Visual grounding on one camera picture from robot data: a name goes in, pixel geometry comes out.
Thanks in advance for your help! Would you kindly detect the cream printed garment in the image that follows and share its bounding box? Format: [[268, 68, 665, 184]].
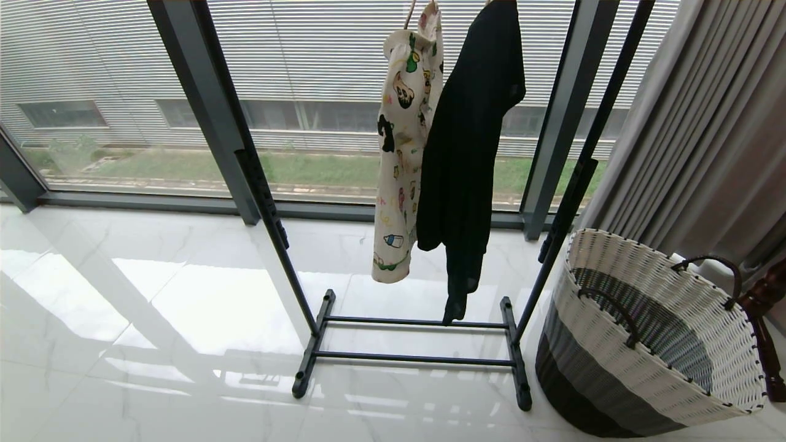
[[372, 0, 445, 284]]

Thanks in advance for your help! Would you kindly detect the black garment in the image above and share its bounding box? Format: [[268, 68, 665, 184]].
[[416, 0, 527, 326]]

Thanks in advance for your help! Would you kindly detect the pink clothes hanger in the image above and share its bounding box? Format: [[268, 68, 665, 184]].
[[402, 0, 440, 30]]

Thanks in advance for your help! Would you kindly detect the black clothes rack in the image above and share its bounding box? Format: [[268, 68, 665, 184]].
[[187, 0, 656, 412]]

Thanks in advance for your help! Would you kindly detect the white laundry basket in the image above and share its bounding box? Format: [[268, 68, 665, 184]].
[[535, 228, 768, 438]]

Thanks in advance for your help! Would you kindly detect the beige curtain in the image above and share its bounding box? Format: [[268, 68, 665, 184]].
[[574, 0, 786, 277]]

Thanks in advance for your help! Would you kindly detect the dark brown wooden stand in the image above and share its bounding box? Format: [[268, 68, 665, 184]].
[[737, 258, 786, 403]]

